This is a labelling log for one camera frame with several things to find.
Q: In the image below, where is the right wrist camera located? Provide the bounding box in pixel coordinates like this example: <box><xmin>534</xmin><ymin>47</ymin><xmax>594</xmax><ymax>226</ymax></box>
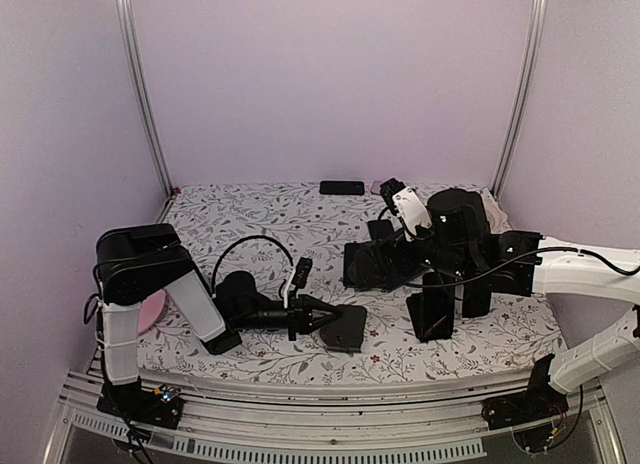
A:
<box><xmin>379</xmin><ymin>178</ymin><xmax>432</xmax><ymax>242</ymax></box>

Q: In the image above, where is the aluminium frame post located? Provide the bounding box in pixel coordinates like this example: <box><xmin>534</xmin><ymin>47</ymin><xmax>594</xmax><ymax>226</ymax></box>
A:
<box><xmin>115</xmin><ymin>0</ymin><xmax>173</xmax><ymax>198</ymax></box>
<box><xmin>490</xmin><ymin>0</ymin><xmax>548</xmax><ymax>200</ymax></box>

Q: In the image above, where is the black folding phone stand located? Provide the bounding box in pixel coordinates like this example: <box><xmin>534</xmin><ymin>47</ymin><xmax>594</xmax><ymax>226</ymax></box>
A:
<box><xmin>406</xmin><ymin>293</ymin><xmax>455</xmax><ymax>343</ymax></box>

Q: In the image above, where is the left aluminium frame post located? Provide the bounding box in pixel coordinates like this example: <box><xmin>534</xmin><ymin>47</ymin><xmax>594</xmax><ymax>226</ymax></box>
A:
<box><xmin>115</xmin><ymin>0</ymin><xmax>173</xmax><ymax>198</ymax></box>

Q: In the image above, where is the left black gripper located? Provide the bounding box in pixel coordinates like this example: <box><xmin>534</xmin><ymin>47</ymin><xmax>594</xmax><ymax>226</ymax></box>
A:
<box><xmin>233</xmin><ymin>293</ymin><xmax>343</xmax><ymax>341</ymax></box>

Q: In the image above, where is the right aluminium frame post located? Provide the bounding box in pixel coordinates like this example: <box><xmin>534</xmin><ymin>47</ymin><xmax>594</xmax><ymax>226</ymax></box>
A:
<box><xmin>490</xmin><ymin>0</ymin><xmax>548</xmax><ymax>200</ymax></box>

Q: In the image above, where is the blue phone under stand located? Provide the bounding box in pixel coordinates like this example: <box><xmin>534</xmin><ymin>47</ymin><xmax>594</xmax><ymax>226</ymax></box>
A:
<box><xmin>343</xmin><ymin>242</ymin><xmax>375</xmax><ymax>290</ymax></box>

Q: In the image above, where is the black phone front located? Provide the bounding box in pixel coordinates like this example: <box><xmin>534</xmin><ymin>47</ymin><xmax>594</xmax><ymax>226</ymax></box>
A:
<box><xmin>419</xmin><ymin>288</ymin><xmax>455</xmax><ymax>343</ymax></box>

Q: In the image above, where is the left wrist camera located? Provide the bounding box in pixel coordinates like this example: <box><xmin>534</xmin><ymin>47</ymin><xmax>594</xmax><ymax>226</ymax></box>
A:
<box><xmin>282</xmin><ymin>257</ymin><xmax>313</xmax><ymax>310</ymax></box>

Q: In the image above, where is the black stand wooden base front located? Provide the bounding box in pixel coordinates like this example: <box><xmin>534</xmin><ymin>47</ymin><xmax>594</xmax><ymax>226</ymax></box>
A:
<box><xmin>319</xmin><ymin>305</ymin><xmax>367</xmax><ymax>354</ymax></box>

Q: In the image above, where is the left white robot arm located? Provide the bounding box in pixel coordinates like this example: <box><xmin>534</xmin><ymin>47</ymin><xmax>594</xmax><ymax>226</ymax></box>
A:
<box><xmin>93</xmin><ymin>223</ymin><xmax>344</xmax><ymax>418</ymax></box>

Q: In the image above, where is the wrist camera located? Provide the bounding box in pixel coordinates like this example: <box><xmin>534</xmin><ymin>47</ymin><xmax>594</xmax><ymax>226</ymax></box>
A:
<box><xmin>379</xmin><ymin>178</ymin><xmax>432</xmax><ymax>242</ymax></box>
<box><xmin>282</xmin><ymin>257</ymin><xmax>313</xmax><ymax>310</ymax></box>

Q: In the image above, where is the pink bowl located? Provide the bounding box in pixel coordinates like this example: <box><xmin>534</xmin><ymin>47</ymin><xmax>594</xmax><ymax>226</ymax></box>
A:
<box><xmin>138</xmin><ymin>290</ymin><xmax>166</xmax><ymax>335</ymax></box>

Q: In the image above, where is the black phone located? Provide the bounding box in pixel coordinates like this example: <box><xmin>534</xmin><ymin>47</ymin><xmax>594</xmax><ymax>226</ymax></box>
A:
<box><xmin>419</xmin><ymin>288</ymin><xmax>455</xmax><ymax>343</ymax></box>
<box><xmin>367</xmin><ymin>219</ymin><xmax>404</xmax><ymax>245</ymax></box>
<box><xmin>462</xmin><ymin>283</ymin><xmax>492</xmax><ymax>318</ymax></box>
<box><xmin>319</xmin><ymin>180</ymin><xmax>365</xmax><ymax>196</ymax></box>

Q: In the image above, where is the purple phone at back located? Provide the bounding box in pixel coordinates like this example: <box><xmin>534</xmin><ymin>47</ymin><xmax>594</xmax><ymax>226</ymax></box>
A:
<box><xmin>370</xmin><ymin>181</ymin><xmax>383</xmax><ymax>195</ymax></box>

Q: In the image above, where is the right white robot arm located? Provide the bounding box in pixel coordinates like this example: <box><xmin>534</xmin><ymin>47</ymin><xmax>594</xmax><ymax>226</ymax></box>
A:
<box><xmin>391</xmin><ymin>187</ymin><xmax>639</xmax><ymax>420</ymax></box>

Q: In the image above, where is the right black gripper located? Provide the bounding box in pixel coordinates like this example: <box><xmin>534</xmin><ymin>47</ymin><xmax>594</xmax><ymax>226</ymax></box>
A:
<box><xmin>362</xmin><ymin>226</ymin><xmax>476</xmax><ymax>283</ymax></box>

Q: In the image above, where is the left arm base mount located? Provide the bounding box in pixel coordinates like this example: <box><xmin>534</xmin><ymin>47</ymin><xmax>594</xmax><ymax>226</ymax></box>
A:
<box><xmin>96</xmin><ymin>379</ymin><xmax>184</xmax><ymax>430</ymax></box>

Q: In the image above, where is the left black braided cable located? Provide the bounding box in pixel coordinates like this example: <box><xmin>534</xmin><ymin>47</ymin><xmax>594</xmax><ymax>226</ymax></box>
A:
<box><xmin>212</xmin><ymin>235</ymin><xmax>296</xmax><ymax>295</ymax></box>

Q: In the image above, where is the floral table mat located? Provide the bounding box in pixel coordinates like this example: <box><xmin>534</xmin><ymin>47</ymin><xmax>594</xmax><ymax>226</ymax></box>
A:
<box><xmin>137</xmin><ymin>183</ymin><xmax>564</xmax><ymax>386</ymax></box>

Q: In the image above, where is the front aluminium rail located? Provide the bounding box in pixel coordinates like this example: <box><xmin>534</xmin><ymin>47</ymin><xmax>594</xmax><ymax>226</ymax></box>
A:
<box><xmin>47</xmin><ymin>373</ymin><xmax>621</xmax><ymax>464</ymax></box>

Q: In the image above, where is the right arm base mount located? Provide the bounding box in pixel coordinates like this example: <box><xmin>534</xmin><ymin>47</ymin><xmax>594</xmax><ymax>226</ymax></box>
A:
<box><xmin>481</xmin><ymin>354</ymin><xmax>569</xmax><ymax>430</ymax></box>

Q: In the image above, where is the white patterned plate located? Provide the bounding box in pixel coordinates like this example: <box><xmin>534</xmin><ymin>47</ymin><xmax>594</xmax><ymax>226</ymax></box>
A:
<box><xmin>482</xmin><ymin>195</ymin><xmax>509</xmax><ymax>234</ymax></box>

